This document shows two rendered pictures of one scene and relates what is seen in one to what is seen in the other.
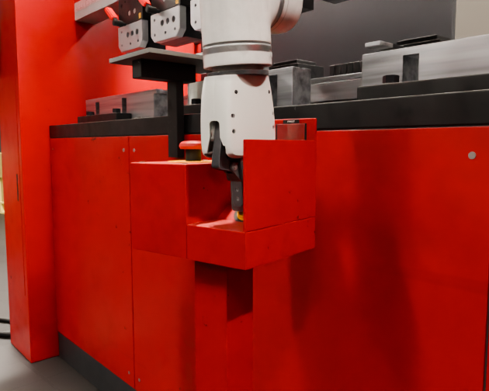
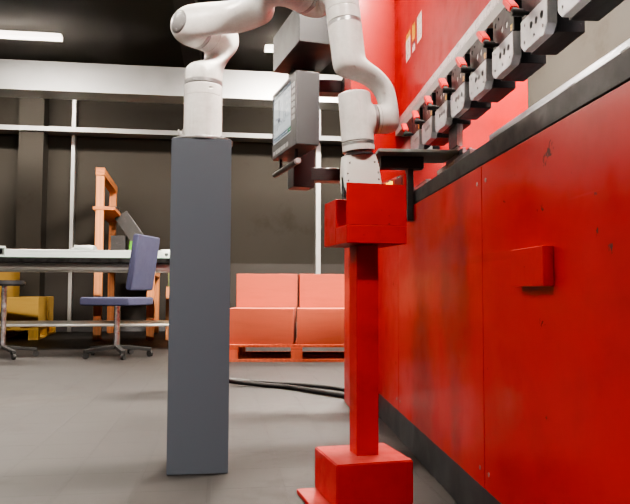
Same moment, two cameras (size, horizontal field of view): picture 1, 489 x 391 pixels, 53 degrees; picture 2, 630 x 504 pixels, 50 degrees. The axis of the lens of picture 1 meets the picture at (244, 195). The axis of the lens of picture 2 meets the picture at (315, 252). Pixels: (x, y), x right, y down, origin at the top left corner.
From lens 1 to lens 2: 1.27 m
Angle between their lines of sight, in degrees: 38
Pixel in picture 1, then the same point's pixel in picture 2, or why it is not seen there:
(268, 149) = (363, 187)
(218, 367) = (354, 305)
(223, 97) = (344, 165)
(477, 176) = (478, 195)
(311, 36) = not seen: hidden behind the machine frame
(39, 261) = not seen: hidden behind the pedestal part
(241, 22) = (350, 131)
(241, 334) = (368, 290)
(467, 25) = not seen: outside the picture
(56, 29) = (380, 144)
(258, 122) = (365, 176)
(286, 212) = (378, 219)
